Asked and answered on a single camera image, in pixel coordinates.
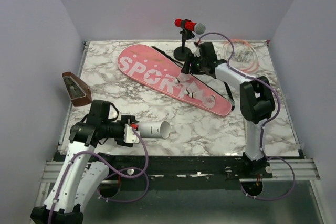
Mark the brown wooden metronome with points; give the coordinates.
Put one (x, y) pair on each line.
(78, 91)

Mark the pink racket bag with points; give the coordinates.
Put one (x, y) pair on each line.
(153, 69)

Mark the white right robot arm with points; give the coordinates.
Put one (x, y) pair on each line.
(256, 98)

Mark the white shuttlecock tube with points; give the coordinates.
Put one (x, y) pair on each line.
(154, 130)

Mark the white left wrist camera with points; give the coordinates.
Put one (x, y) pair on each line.
(131, 135)

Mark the black microphone stand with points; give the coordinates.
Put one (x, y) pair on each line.
(181, 51)

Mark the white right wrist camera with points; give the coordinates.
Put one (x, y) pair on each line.
(197, 52)

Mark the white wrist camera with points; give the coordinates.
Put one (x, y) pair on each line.
(131, 135)
(197, 52)

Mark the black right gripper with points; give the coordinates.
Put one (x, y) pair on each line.
(191, 59)

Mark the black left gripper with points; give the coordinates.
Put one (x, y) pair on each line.
(127, 119)

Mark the red microphone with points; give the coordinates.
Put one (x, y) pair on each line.
(190, 26)

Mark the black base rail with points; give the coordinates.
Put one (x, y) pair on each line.
(195, 173)

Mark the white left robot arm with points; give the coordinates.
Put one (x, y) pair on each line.
(72, 189)

